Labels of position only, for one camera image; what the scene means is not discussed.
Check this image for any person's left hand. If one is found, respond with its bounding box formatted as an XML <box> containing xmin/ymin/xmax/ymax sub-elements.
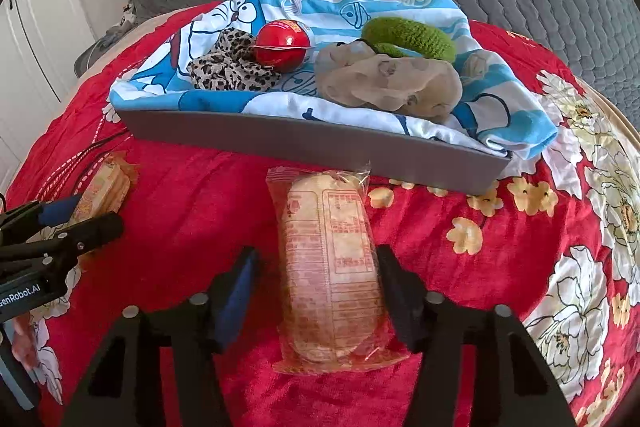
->
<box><xmin>13</xmin><ymin>313</ymin><xmax>41</xmax><ymax>373</ymax></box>

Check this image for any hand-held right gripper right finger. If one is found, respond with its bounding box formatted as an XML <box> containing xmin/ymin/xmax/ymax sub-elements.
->
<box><xmin>376</xmin><ymin>245</ymin><xmax>578</xmax><ymax>427</ymax></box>

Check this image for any grey fabric item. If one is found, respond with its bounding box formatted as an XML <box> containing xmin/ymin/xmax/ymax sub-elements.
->
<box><xmin>75</xmin><ymin>24</ymin><xmax>133</xmax><ymax>78</ymax></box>

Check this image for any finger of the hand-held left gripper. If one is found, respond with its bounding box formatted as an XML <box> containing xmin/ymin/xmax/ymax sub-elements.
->
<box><xmin>0</xmin><ymin>213</ymin><xmax>126</xmax><ymax>280</ymax></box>
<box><xmin>0</xmin><ymin>196</ymin><xmax>83</xmax><ymax>233</ymax></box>

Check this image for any beige scrunchie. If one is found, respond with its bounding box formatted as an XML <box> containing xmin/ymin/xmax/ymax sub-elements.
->
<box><xmin>314</xmin><ymin>41</ymin><xmax>463</xmax><ymax>124</ymax></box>

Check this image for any red floral blanket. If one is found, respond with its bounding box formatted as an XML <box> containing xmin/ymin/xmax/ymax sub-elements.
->
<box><xmin>0</xmin><ymin>0</ymin><xmax>640</xmax><ymax>427</ymax></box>

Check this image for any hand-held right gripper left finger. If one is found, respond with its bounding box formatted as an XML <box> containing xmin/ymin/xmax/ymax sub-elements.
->
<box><xmin>62</xmin><ymin>247</ymin><xmax>260</xmax><ymax>427</ymax></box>

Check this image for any white cabinet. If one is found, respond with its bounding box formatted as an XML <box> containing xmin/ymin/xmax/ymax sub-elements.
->
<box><xmin>0</xmin><ymin>0</ymin><xmax>101</xmax><ymax>188</ymax></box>

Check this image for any red ball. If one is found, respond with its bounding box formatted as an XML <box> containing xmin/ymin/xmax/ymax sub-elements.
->
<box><xmin>255</xmin><ymin>21</ymin><xmax>312</xmax><ymax>70</ymax></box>

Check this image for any green knitted scrunchie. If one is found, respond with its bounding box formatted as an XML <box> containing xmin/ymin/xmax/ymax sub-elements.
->
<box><xmin>361</xmin><ymin>17</ymin><xmax>457</xmax><ymax>60</ymax></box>

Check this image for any leopard print scrunchie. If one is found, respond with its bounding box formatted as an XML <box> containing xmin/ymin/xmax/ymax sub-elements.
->
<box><xmin>187</xmin><ymin>28</ymin><xmax>282</xmax><ymax>92</ymax></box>

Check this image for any orange snack packet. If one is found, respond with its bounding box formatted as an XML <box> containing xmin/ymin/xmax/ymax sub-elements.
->
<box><xmin>70</xmin><ymin>151</ymin><xmax>140</xmax><ymax>268</ymax></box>
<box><xmin>265</xmin><ymin>164</ymin><xmax>412</xmax><ymax>376</ymax></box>

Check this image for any grey storage box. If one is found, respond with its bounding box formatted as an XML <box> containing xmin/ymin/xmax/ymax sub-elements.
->
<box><xmin>114</xmin><ymin>104</ymin><xmax>512</xmax><ymax>196</ymax></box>

